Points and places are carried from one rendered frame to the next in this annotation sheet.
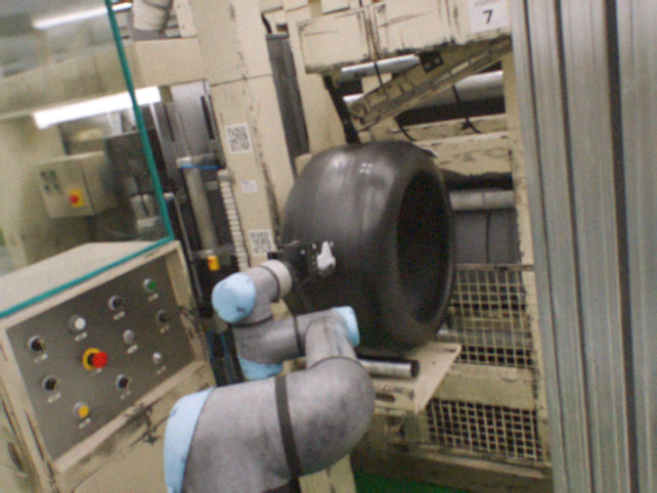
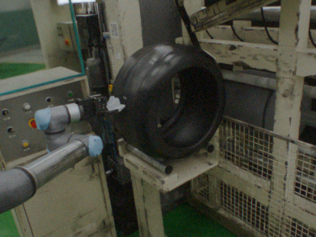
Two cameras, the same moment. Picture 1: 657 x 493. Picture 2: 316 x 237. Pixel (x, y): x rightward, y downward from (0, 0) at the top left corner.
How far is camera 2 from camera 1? 64 cm
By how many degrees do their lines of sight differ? 23
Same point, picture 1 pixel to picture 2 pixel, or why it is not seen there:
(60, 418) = (14, 144)
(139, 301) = (62, 100)
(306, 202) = (123, 73)
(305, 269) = (95, 110)
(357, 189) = (142, 72)
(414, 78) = (220, 7)
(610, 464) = not seen: outside the picture
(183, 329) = not seen: hidden behind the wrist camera
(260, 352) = (52, 147)
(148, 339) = not seen: hidden behind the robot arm
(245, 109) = (116, 15)
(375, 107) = (201, 19)
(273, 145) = (131, 35)
